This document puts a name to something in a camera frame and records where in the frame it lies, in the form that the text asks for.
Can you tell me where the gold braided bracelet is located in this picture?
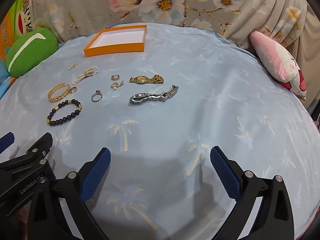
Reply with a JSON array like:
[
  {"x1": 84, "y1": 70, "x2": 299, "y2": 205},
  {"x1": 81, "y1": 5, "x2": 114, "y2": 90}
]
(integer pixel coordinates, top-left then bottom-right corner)
[{"x1": 48, "y1": 82, "x2": 69, "y2": 103}]

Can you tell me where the silver watch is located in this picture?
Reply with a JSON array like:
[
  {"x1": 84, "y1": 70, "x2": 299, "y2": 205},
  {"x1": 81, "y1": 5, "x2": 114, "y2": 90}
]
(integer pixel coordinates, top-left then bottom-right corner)
[{"x1": 129, "y1": 85, "x2": 179, "y2": 105}]

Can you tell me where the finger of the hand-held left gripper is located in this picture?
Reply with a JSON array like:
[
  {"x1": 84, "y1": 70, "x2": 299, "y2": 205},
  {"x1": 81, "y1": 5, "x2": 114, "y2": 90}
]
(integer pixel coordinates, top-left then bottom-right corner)
[
  {"x1": 0, "y1": 132, "x2": 56, "y2": 205},
  {"x1": 0, "y1": 132, "x2": 15, "y2": 153}
]

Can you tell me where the light blue palm print sheet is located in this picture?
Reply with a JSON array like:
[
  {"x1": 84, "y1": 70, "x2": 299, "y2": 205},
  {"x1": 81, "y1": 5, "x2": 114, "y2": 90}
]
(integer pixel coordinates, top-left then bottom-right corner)
[{"x1": 0, "y1": 22, "x2": 320, "y2": 240}]

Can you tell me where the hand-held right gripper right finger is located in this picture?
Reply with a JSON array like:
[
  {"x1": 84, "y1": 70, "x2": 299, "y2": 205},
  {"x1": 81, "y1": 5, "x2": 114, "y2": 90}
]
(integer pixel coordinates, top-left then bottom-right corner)
[{"x1": 210, "y1": 146, "x2": 295, "y2": 240}]

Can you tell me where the green pillow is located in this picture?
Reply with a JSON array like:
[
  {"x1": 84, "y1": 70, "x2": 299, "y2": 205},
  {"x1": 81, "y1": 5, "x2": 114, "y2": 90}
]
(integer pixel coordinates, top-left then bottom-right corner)
[{"x1": 5, "y1": 27, "x2": 59, "y2": 77}]

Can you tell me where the gold watch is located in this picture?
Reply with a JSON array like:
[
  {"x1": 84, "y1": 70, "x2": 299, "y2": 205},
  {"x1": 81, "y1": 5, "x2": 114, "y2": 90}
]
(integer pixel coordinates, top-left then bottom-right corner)
[{"x1": 129, "y1": 74, "x2": 165, "y2": 85}]

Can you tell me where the orange cardboard box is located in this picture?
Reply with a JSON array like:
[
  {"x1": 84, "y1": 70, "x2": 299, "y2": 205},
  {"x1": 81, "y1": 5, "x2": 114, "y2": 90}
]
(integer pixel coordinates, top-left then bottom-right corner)
[{"x1": 84, "y1": 25, "x2": 148, "y2": 58}]

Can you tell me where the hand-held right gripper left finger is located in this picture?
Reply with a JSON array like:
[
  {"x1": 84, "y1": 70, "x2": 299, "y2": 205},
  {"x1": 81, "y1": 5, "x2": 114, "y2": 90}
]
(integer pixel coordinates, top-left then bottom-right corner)
[{"x1": 27, "y1": 147, "x2": 111, "y2": 240}]

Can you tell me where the pink cartoon pillow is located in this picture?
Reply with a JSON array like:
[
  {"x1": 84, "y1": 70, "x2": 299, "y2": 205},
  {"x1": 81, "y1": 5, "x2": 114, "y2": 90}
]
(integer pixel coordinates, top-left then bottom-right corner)
[{"x1": 249, "y1": 31, "x2": 307, "y2": 101}]

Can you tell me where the colourful cartoon printed cloth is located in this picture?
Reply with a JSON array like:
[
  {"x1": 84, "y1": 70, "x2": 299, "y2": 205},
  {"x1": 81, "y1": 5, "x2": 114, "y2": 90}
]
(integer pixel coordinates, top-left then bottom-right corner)
[{"x1": 0, "y1": 0, "x2": 38, "y2": 100}]

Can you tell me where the pearl bracelet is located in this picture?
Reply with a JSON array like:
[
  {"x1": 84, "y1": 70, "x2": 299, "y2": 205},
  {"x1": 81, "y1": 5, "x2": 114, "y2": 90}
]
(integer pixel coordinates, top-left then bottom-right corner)
[{"x1": 71, "y1": 66, "x2": 99, "y2": 85}]

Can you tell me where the grey floral blanket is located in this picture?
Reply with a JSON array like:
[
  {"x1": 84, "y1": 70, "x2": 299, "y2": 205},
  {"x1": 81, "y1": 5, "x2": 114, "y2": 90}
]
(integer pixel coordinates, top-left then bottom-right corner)
[{"x1": 29, "y1": 0, "x2": 320, "y2": 105}]

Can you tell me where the black bead bracelet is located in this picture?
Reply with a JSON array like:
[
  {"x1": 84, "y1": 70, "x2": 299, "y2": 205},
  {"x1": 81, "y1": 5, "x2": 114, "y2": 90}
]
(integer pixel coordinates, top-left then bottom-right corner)
[{"x1": 47, "y1": 99, "x2": 82, "y2": 127}]

